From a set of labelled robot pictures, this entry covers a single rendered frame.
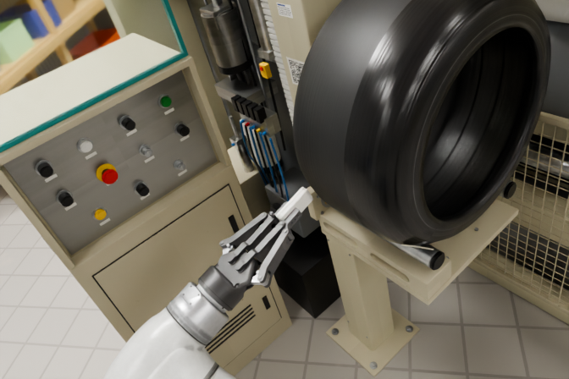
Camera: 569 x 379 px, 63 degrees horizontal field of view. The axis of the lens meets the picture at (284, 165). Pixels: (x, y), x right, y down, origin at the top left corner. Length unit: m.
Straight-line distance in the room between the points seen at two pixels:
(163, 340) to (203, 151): 0.80
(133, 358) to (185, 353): 0.08
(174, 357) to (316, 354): 1.31
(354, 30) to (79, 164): 0.80
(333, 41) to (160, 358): 0.59
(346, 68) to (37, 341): 2.20
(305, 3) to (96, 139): 0.64
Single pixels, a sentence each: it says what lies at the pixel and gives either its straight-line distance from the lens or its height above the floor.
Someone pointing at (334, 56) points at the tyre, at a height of 1.38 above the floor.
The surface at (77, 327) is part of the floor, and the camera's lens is 2.60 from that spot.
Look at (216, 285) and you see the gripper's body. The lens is 0.77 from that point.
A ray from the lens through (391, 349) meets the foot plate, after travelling 1.99.
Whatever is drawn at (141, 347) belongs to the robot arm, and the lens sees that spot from 0.78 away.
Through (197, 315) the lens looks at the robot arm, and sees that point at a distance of 0.76.
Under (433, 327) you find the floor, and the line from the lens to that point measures 2.05.
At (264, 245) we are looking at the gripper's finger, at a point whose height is 1.18.
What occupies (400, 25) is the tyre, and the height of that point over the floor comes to 1.42.
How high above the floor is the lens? 1.74
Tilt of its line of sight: 37 degrees down
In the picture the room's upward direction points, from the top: 16 degrees counter-clockwise
